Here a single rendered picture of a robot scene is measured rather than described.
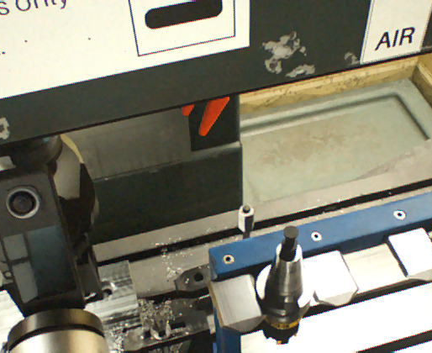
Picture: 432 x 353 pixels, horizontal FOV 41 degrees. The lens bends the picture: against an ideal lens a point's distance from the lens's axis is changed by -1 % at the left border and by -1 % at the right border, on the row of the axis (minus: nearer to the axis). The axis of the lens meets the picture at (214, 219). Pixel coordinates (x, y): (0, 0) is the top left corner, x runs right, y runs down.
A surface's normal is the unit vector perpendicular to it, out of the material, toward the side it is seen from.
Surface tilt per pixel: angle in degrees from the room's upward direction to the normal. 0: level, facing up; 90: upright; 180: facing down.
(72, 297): 59
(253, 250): 0
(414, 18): 90
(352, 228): 0
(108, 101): 90
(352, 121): 0
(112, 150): 91
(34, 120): 90
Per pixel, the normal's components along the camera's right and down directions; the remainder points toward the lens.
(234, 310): -0.04, -0.61
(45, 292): 0.25, 0.32
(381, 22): 0.27, 0.76
